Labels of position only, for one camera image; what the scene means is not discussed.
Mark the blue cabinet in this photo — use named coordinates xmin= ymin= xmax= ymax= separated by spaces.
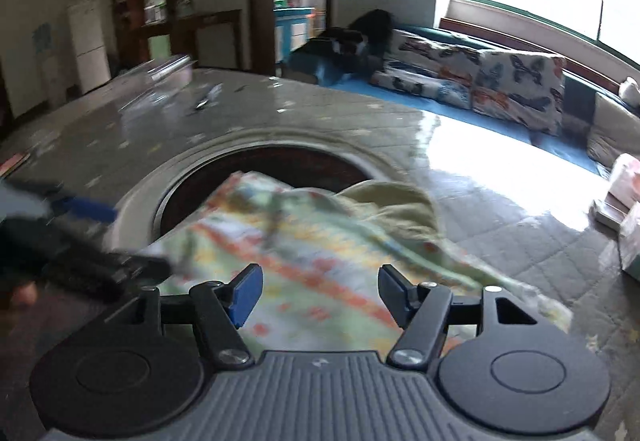
xmin=274 ymin=6 xmax=316 ymax=65

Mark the black pen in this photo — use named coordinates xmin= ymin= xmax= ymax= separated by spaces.
xmin=192 ymin=84 xmax=224 ymax=111

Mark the colourful printed children's shirt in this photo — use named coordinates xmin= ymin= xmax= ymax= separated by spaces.
xmin=142 ymin=170 xmax=574 ymax=358

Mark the clear plastic container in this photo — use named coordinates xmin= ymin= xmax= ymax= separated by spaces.
xmin=117 ymin=54 xmax=197 ymax=108

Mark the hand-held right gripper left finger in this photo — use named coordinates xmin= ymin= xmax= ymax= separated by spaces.
xmin=102 ymin=263 xmax=265 ymax=368

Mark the person's left hand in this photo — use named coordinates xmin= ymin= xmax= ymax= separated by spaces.
xmin=9 ymin=281 xmax=39 ymax=308

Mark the white refrigerator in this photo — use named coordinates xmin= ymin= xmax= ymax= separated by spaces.
xmin=67 ymin=0 xmax=112 ymax=95

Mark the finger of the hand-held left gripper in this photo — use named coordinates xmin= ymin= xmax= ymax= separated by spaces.
xmin=111 ymin=248 xmax=174 ymax=282
xmin=51 ymin=197 xmax=119 ymax=224

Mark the teal sofa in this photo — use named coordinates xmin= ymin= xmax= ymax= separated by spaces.
xmin=369 ymin=23 xmax=640 ymax=168

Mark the black clothes pile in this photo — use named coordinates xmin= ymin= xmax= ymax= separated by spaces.
xmin=289 ymin=8 xmax=394 ymax=88

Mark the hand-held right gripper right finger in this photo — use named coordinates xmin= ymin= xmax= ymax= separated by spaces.
xmin=377 ymin=263 xmax=544 ymax=368

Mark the grey quilted cushion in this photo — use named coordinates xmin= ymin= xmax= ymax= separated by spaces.
xmin=585 ymin=94 xmax=640 ymax=168

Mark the white plush toy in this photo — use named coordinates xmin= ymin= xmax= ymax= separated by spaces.
xmin=618 ymin=76 xmax=640 ymax=103

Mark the thin grey book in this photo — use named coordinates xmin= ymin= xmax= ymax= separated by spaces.
xmin=590 ymin=198 xmax=629 ymax=228

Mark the pink tissue pack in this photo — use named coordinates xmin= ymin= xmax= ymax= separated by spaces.
xmin=606 ymin=153 xmax=640 ymax=203

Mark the green white tissue pack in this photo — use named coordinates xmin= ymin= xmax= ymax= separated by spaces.
xmin=617 ymin=201 xmax=640 ymax=283

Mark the large butterfly print cushion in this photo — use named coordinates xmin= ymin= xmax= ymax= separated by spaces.
xmin=470 ymin=50 xmax=567 ymax=138

